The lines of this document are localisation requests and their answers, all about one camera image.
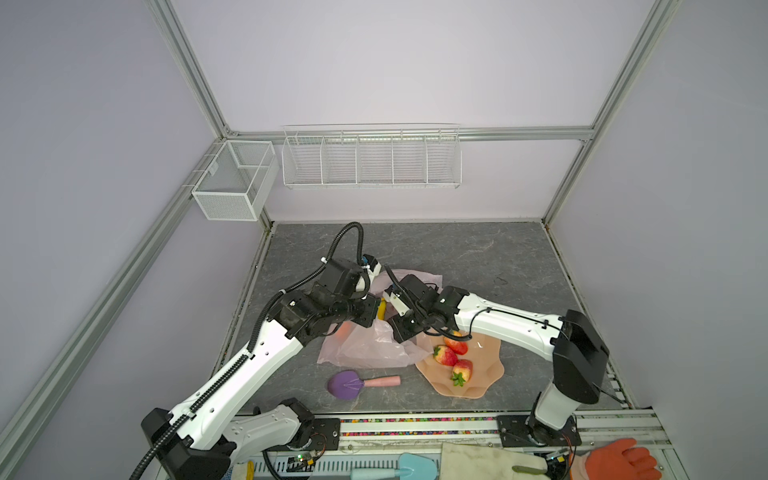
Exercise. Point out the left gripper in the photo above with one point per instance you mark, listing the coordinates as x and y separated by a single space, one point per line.
366 320

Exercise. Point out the teal spatula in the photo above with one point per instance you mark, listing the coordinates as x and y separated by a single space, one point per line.
409 466

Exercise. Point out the pale strawberry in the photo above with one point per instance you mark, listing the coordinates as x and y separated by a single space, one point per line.
444 355

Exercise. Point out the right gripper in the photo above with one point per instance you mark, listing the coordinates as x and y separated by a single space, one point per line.
399 332

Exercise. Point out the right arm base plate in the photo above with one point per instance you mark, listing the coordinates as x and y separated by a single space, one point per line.
518 430

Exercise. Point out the orange tangerine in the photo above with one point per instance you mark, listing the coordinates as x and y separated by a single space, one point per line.
344 331

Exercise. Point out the long white wire basket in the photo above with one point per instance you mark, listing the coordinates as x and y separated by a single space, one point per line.
384 155

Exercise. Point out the orange rubber glove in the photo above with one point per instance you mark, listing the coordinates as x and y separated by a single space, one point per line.
620 460

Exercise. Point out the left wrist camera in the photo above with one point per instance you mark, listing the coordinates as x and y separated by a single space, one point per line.
349 279

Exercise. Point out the yellow banana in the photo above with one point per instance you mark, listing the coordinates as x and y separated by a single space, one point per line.
381 311

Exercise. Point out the small white mesh basket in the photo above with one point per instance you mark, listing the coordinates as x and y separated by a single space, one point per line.
237 181

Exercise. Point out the red strawberry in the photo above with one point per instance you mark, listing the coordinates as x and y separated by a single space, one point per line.
462 372

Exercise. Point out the pink plastic bag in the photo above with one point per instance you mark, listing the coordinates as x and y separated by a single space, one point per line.
374 348

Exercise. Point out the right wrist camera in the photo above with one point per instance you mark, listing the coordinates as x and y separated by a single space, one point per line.
411 288

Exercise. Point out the beige wavy fruit plate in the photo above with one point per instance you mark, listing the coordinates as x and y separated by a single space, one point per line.
484 353

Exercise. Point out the purple scoop pink handle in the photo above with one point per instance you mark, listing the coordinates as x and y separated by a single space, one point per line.
347 385

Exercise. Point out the beige cloth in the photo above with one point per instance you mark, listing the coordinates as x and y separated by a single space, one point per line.
465 462

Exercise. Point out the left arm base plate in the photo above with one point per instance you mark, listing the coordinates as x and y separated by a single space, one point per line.
319 434

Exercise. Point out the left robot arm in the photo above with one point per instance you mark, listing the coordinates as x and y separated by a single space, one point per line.
202 437

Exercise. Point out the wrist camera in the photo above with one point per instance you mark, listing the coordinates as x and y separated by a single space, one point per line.
349 279
411 288

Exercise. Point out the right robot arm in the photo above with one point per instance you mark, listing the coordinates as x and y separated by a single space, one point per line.
578 354

